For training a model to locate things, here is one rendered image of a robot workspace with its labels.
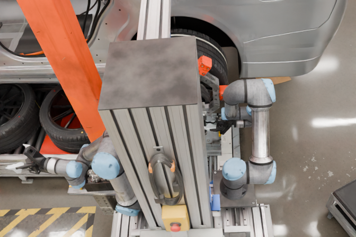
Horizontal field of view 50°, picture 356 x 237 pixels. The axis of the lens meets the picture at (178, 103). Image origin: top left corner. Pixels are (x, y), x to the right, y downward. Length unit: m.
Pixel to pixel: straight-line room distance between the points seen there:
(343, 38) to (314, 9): 1.90
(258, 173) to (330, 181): 1.31
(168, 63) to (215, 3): 1.29
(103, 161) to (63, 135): 1.43
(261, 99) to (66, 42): 0.96
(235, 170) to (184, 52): 1.01
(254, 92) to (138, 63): 0.90
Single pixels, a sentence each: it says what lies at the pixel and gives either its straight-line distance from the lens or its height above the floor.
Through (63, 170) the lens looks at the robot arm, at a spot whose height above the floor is 1.24.
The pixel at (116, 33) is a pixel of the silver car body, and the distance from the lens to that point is 2.50.
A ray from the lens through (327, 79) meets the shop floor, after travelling 3.80.
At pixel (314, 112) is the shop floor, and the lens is 3.52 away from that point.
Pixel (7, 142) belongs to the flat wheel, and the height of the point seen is 0.39.
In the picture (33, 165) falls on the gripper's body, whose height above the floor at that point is 1.23.
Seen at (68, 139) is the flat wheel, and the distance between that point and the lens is 2.94.
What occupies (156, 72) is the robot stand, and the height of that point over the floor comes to 2.03.
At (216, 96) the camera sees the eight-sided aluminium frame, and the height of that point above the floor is 0.86.
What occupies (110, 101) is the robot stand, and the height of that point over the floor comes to 2.03.
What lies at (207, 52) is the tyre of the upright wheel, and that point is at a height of 1.11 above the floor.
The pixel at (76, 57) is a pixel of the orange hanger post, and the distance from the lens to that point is 1.93.
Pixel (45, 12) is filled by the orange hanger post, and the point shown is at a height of 1.77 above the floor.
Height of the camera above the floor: 2.73
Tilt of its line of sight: 50 degrees down
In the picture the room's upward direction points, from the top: 10 degrees counter-clockwise
